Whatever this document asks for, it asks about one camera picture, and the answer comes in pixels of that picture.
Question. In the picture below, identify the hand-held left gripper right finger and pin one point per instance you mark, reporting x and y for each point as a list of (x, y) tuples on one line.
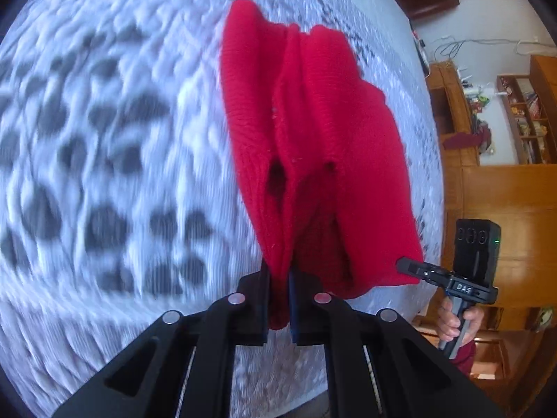
[(296, 313)]

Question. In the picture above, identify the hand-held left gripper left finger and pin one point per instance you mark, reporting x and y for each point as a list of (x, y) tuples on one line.
[(262, 309)]

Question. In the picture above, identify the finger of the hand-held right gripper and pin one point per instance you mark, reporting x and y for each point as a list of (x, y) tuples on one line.
[(417, 269)]

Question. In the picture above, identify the red knit sweater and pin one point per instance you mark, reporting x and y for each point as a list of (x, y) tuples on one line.
[(313, 139)]

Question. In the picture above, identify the person's right hand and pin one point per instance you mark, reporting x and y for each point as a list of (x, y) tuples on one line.
[(448, 322)]

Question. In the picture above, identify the large wooden panel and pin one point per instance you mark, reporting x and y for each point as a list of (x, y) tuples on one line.
[(509, 196)]

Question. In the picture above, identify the dark red cloth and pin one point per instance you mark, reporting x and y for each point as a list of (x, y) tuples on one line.
[(463, 141)]

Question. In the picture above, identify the wooden desk hutch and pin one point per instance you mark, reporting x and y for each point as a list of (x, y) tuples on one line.
[(452, 109)]

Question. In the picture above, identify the wooden bookshelf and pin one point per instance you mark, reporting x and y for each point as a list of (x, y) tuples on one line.
[(528, 113)]

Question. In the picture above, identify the grey floral quilted bedspread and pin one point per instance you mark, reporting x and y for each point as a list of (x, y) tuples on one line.
[(108, 139)]

